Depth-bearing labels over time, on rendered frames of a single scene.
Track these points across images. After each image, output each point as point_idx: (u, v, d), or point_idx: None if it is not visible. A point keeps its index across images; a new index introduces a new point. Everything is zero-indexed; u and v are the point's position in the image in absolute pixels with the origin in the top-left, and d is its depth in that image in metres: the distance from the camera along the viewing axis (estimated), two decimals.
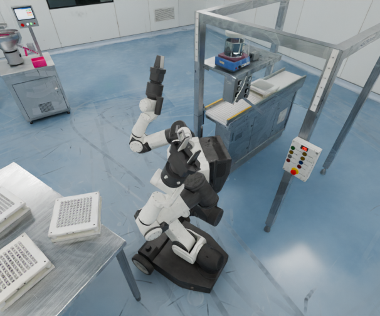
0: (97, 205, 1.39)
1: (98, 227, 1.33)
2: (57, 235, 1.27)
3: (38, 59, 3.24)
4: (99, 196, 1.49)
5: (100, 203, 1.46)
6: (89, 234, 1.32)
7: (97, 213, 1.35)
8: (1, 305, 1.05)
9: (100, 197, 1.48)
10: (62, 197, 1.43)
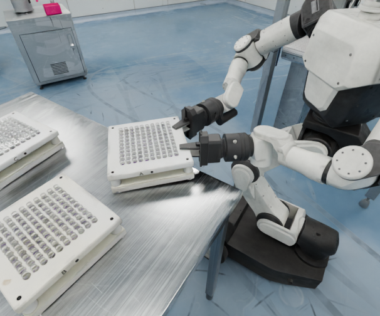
0: (182, 132, 0.81)
1: (192, 167, 0.74)
2: (124, 177, 0.68)
3: (51, 5, 2.66)
4: None
5: None
6: (178, 177, 0.73)
7: None
8: (29, 308, 0.46)
9: None
10: (119, 125, 0.85)
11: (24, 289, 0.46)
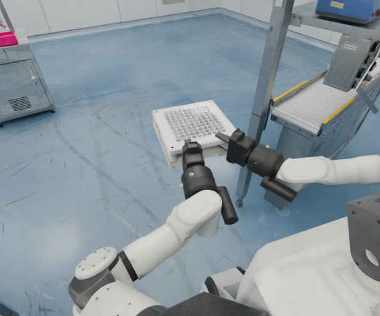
0: (212, 141, 0.77)
1: (174, 158, 0.77)
2: (153, 119, 0.88)
3: (5, 34, 2.28)
4: None
5: (224, 149, 0.81)
6: (165, 155, 0.81)
7: None
8: None
9: None
10: (216, 104, 0.94)
11: None
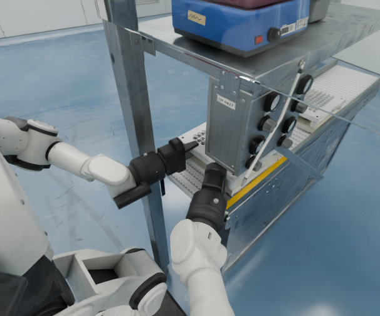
0: (208, 159, 0.71)
1: None
2: None
3: None
4: (232, 188, 0.69)
5: None
6: None
7: (194, 150, 0.74)
8: None
9: (228, 185, 0.69)
10: None
11: None
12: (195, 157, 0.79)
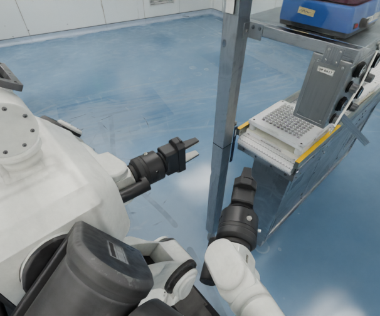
0: (279, 134, 0.94)
1: (250, 127, 1.04)
2: (275, 104, 1.12)
3: None
4: (299, 155, 0.92)
5: (286, 149, 0.95)
6: None
7: (266, 128, 0.97)
8: None
9: (296, 153, 0.92)
10: (328, 125, 0.99)
11: None
12: (263, 134, 1.02)
